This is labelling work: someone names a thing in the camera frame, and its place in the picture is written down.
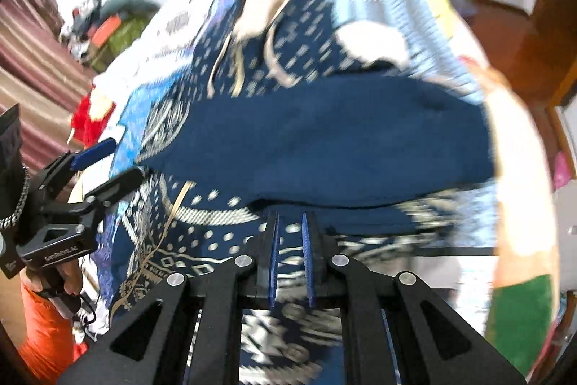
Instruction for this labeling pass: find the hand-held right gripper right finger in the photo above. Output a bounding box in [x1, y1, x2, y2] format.
[301, 212, 528, 385]

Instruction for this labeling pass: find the blue patchwork quilt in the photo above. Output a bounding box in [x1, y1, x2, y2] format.
[97, 0, 497, 305]

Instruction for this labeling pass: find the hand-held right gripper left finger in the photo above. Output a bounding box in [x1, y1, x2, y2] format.
[58, 213, 281, 385]

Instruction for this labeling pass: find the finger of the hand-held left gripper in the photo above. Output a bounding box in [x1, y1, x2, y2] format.
[67, 138, 117, 172]
[81, 166, 150, 211]

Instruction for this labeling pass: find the red cloth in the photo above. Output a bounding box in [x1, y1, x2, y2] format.
[70, 94, 118, 144]

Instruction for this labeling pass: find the person's left forearm orange sleeve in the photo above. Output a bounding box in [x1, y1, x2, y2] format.
[18, 280, 89, 375]

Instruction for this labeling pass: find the orange and green cloth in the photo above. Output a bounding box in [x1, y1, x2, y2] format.
[464, 60, 562, 377]

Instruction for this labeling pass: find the striped maroon curtain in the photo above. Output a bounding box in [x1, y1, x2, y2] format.
[0, 0, 97, 169]

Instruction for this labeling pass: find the pile of mixed clothes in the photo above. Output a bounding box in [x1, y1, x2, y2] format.
[58, 0, 158, 70]

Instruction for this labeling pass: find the navy patterned garment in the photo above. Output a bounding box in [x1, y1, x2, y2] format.
[108, 0, 497, 385]

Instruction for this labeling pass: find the yellow cloth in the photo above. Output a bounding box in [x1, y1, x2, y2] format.
[424, 0, 457, 38]

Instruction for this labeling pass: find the brown wooden furniture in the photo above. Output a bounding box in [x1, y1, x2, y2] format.
[464, 0, 577, 169]

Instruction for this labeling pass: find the white patterned sheet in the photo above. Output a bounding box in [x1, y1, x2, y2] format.
[92, 0, 212, 106]

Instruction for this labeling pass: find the green bag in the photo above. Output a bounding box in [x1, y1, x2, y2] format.
[90, 13, 154, 72]

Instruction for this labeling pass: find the person's left hand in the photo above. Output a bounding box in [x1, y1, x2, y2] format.
[25, 256, 85, 298]

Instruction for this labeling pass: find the orange box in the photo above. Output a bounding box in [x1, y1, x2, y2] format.
[88, 15, 122, 45]

